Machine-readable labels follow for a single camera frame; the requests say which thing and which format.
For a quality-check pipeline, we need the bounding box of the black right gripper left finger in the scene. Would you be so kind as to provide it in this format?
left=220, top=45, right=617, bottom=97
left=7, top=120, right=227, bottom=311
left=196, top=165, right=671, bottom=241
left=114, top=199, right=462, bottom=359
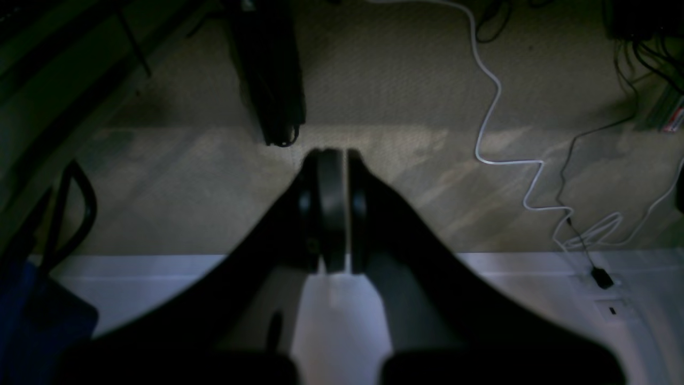
left=59, top=149, right=345, bottom=384

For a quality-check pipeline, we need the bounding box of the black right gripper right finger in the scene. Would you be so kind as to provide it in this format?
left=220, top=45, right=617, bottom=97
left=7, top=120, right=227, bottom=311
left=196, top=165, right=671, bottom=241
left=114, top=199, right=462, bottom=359
left=348, top=150, right=626, bottom=384

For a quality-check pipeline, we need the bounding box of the blue bin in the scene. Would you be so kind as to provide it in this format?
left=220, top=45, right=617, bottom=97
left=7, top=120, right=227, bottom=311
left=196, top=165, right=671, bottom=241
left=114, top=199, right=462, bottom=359
left=1, top=261, right=98, bottom=384

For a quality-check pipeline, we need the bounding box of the black table leg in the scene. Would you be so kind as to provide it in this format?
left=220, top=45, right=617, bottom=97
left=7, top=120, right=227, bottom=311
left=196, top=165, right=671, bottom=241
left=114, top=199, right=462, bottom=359
left=221, top=1, right=306, bottom=147

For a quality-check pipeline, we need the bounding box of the black cable with plug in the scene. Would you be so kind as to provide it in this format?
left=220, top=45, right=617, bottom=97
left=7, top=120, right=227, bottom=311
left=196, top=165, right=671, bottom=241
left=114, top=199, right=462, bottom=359
left=556, top=115, right=639, bottom=289

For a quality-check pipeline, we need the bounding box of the white cable on floor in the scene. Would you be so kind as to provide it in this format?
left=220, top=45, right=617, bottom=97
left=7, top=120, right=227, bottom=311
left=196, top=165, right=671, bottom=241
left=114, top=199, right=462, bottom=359
left=369, top=0, right=684, bottom=252

